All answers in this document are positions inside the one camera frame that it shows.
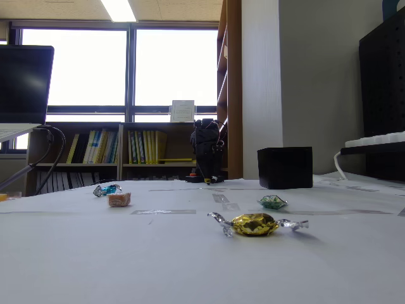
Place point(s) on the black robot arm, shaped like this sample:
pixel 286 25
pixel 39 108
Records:
pixel 205 133

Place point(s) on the black box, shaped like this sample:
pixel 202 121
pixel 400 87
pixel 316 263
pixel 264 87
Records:
pixel 284 168

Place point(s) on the white sign card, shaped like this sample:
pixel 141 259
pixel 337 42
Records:
pixel 182 111

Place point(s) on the gold wrapped candy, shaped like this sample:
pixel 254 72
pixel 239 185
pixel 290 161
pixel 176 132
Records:
pixel 254 224

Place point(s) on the green wrapped candy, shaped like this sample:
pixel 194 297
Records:
pixel 272 202

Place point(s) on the tall wooden bookshelf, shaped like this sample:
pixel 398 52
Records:
pixel 234 95

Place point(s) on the white paper table cover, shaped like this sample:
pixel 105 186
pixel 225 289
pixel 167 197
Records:
pixel 158 253

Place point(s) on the low wooden bookshelf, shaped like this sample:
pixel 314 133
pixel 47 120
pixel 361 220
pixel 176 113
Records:
pixel 121 149

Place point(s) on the brown caramel candy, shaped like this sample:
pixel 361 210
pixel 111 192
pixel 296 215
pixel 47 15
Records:
pixel 118 199

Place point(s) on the blue wrapped candy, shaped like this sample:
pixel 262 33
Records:
pixel 109 189

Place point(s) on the thin yellow book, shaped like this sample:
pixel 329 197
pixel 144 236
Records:
pixel 72 149

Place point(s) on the ceiling light panel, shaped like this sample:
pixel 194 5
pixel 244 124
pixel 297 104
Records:
pixel 120 11

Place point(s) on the black pegboard panel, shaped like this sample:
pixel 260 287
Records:
pixel 383 79

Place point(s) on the laptop with dark screen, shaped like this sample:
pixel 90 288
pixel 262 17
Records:
pixel 25 82

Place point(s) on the dark teal object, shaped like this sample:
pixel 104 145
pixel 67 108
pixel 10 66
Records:
pixel 390 9

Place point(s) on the black window frame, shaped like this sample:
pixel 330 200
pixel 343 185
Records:
pixel 131 63

